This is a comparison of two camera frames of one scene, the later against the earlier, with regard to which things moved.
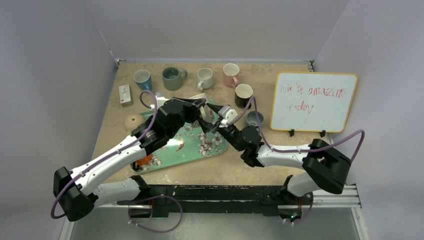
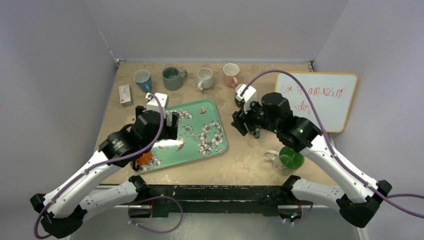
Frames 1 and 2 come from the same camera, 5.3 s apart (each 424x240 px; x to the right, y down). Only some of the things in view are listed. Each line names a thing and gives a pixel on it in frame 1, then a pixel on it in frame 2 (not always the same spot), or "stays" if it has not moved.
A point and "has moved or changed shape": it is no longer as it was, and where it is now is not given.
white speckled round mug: x=205 y=76 stays
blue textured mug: x=143 y=78 stays
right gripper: x=218 y=124 to x=241 y=120
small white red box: x=125 y=95 stays
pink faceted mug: x=231 y=72 stays
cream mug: x=206 y=114 has moved or changed shape
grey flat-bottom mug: x=173 y=78 stays
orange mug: x=145 y=160 stays
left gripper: x=193 y=111 to x=169 y=131
